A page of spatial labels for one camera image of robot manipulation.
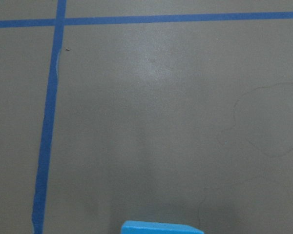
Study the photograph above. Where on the blue cube block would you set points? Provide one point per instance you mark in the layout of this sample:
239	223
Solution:
141	227

